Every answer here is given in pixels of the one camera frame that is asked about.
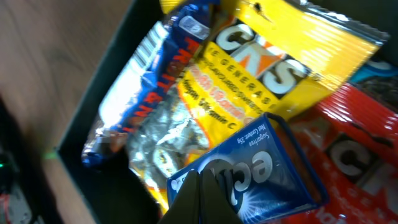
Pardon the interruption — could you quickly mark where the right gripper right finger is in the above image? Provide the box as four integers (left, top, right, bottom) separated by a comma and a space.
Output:
200, 169, 243, 224

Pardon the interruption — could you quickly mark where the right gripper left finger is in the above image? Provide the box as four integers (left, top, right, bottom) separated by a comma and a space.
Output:
158, 170, 200, 224

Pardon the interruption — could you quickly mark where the blue Eclipse mint tin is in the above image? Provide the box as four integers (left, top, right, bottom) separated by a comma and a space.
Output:
167, 113, 329, 223

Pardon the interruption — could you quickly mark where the red Hacks candy bag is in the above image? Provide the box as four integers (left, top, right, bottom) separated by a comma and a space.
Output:
281, 84, 397, 223

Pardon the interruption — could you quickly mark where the yellow Hacks candy bag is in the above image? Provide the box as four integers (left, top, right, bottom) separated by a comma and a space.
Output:
126, 0, 389, 212

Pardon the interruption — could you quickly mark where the dark blue chocolate bar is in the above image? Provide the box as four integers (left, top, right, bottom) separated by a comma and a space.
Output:
81, 0, 220, 167

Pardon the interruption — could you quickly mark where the blue Oreo cookie pack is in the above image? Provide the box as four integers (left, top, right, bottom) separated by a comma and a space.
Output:
348, 57, 397, 113

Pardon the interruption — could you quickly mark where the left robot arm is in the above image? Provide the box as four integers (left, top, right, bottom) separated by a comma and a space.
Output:
1, 101, 63, 224

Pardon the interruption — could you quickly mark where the dark green open box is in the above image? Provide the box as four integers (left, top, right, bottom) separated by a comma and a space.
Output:
58, 1, 394, 223

